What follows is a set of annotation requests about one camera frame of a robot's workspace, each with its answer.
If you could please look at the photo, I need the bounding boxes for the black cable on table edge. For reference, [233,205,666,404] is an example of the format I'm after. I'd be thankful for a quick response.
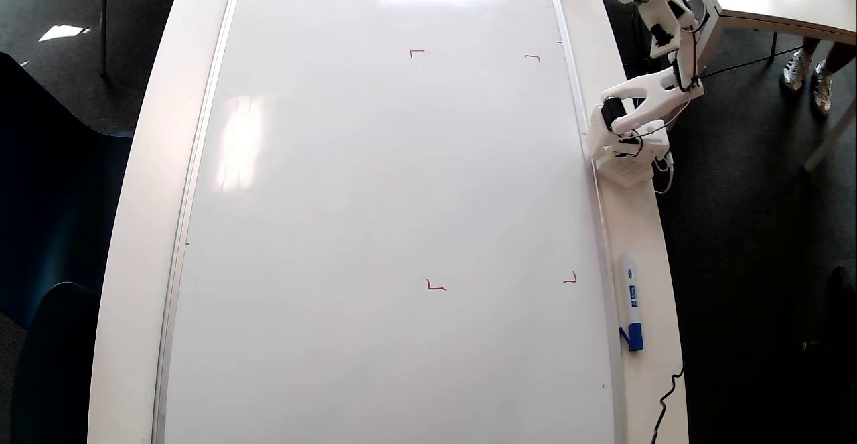
[651,364,685,444]

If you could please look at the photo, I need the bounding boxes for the dark blue chair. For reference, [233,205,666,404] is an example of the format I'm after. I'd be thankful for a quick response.
[10,282,101,444]
[0,52,135,327]

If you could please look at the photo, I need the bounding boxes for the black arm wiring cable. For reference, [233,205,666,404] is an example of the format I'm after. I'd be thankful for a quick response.
[619,0,709,158]

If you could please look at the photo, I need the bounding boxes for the blue capped marker pen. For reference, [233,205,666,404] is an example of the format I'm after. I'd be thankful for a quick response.
[617,251,645,352]

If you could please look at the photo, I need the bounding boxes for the white sneaker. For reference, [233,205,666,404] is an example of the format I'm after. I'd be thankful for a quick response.
[811,62,835,117]
[783,51,812,91]

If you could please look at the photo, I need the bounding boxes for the white usb cable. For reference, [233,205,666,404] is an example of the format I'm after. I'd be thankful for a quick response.
[655,153,674,195]

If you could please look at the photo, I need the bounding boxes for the white whiteboard with metal frame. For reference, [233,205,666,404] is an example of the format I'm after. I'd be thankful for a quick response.
[151,0,627,444]

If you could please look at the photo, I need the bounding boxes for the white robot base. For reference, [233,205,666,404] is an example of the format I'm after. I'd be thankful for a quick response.
[586,104,670,188]

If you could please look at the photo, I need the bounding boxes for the thin black floor cable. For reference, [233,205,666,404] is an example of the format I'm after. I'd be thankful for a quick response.
[696,46,805,82]

